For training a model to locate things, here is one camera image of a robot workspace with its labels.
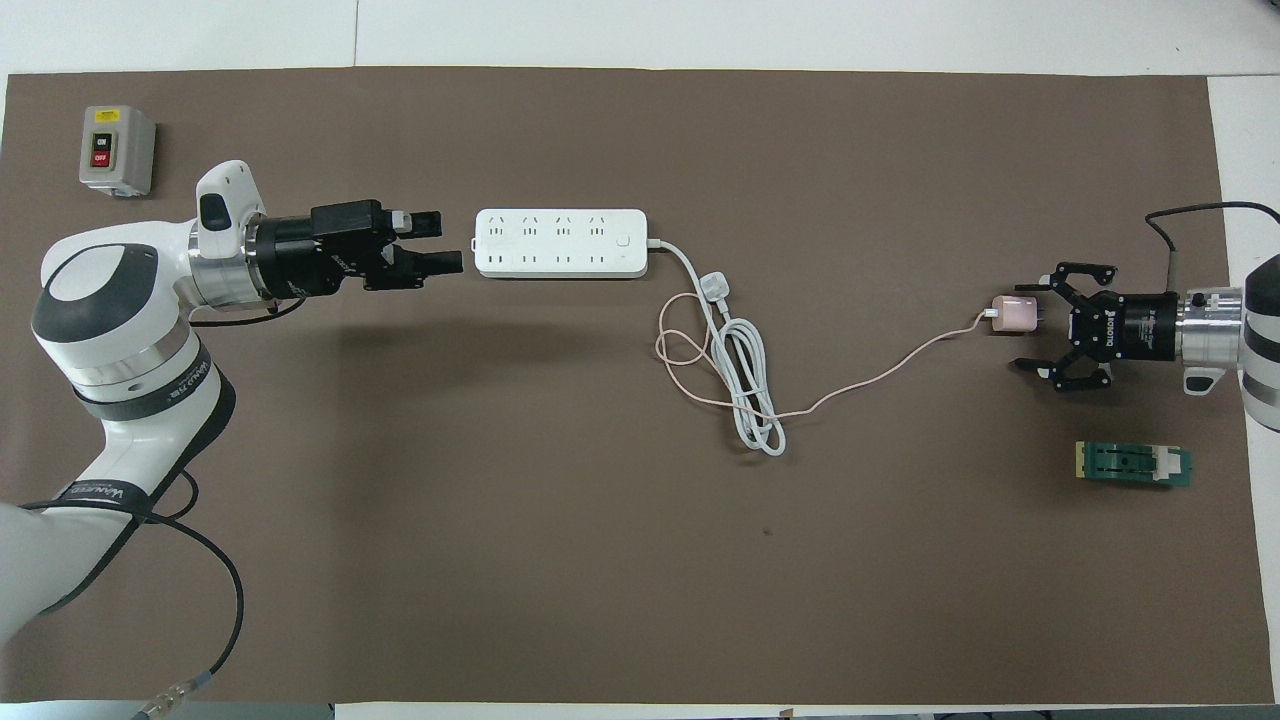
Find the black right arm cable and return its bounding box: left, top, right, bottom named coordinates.
left=1145, top=201, right=1280, bottom=286

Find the pink wall charger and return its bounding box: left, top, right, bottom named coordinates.
left=990, top=295, right=1046, bottom=337

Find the grey on-off switch box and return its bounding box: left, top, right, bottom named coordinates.
left=79, top=105, right=157, bottom=198

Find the white power strip cord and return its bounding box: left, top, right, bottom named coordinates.
left=646, top=238, right=788, bottom=458

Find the brown paper table mat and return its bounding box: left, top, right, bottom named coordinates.
left=0, top=66, right=1263, bottom=705

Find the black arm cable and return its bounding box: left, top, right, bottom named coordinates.
left=1145, top=201, right=1280, bottom=286
left=20, top=295, right=306, bottom=720

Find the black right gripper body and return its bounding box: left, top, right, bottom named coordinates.
left=1072, top=292, right=1181, bottom=363

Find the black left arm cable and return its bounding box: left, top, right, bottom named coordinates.
left=20, top=295, right=306, bottom=720

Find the thin pink charging cable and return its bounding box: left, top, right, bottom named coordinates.
left=655, top=293, right=998, bottom=423

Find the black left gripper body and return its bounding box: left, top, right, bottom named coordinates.
left=247, top=200, right=394, bottom=301

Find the green knife switch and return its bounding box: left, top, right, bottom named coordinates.
left=1075, top=441, right=1194, bottom=491

